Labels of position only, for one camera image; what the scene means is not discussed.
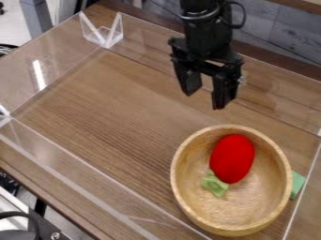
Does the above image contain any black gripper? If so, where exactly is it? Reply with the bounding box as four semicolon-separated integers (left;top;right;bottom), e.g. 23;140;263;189
168;15;245;110

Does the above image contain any red toy with green stem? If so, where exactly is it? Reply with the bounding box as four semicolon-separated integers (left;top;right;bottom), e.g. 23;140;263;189
201;134;255;197

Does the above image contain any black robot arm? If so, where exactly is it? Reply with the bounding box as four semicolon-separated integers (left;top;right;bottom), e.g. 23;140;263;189
168;0;247;110

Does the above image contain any brown wooden bowl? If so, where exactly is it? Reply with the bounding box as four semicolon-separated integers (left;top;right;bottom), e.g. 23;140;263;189
170;125;291;237

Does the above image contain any green flat block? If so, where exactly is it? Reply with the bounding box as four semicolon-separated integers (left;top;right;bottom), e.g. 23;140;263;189
290;172;306;199

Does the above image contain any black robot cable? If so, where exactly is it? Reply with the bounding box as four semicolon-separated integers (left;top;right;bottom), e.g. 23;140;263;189
227;1;249;30

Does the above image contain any clear acrylic tray enclosure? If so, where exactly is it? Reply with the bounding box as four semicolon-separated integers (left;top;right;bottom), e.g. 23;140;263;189
0;7;321;240

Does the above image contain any grey post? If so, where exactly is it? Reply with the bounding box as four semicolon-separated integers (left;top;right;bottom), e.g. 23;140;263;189
19;0;52;38

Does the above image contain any black metal bracket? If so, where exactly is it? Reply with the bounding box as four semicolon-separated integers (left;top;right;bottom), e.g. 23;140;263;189
29;209;71;240

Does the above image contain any black cable at lower left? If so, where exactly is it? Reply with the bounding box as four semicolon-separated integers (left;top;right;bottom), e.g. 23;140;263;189
0;211;43;240

